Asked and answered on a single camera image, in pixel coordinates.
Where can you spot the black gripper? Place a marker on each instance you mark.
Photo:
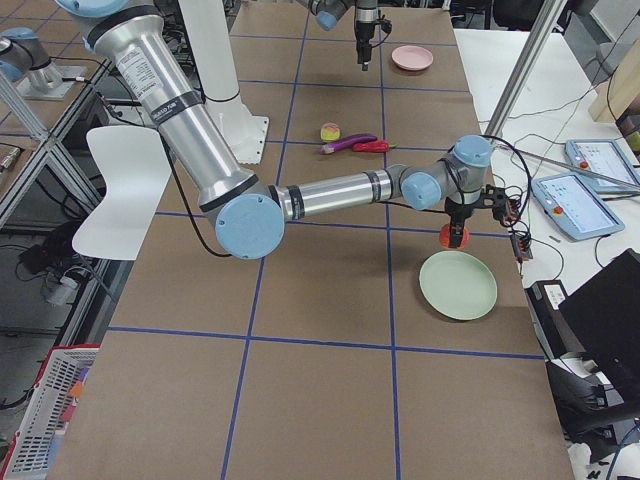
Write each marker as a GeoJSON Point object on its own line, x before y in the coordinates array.
{"type": "Point", "coordinates": [363, 31]}
{"type": "Point", "coordinates": [457, 214]}

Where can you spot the purple eggplant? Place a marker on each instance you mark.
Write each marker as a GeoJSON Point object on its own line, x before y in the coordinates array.
{"type": "Point", "coordinates": [346, 143]}

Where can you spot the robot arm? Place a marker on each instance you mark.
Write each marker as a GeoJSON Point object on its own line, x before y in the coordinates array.
{"type": "Point", "coordinates": [218, 140]}
{"type": "Point", "coordinates": [329, 12]}

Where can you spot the pink plate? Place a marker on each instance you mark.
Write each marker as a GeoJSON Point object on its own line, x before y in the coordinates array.
{"type": "Point", "coordinates": [412, 58]}

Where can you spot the green plate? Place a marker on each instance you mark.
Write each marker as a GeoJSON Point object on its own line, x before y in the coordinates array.
{"type": "Point", "coordinates": [458, 285]}

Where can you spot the orange terminal block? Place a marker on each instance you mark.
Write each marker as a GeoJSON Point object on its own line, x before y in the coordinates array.
{"type": "Point", "coordinates": [519, 232]}

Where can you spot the pink yellow peach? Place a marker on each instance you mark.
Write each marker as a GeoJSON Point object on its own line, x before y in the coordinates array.
{"type": "Point", "coordinates": [330, 132]}

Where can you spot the red chili pepper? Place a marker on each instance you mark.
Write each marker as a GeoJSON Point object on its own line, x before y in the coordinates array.
{"type": "Point", "coordinates": [378, 146]}

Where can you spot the near teach pendant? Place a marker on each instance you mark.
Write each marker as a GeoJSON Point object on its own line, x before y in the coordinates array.
{"type": "Point", "coordinates": [574, 207]}

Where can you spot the teach pendant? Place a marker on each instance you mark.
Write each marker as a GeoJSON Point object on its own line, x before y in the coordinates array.
{"type": "Point", "coordinates": [574, 207]}
{"type": "Point", "coordinates": [605, 157]}

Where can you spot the far teach pendant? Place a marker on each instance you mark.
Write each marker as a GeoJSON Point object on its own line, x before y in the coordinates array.
{"type": "Point", "coordinates": [605, 157]}

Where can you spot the black laptop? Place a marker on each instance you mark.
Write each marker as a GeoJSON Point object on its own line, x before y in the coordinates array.
{"type": "Point", "coordinates": [604, 316]}

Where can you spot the white chair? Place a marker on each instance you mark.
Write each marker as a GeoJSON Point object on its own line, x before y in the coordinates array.
{"type": "Point", "coordinates": [135, 170]}

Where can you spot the red white plastic basket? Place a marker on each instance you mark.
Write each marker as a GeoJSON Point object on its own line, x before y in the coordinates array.
{"type": "Point", "coordinates": [57, 389]}

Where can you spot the aluminium frame post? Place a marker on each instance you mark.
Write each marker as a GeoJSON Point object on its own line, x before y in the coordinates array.
{"type": "Point", "coordinates": [536, 40]}

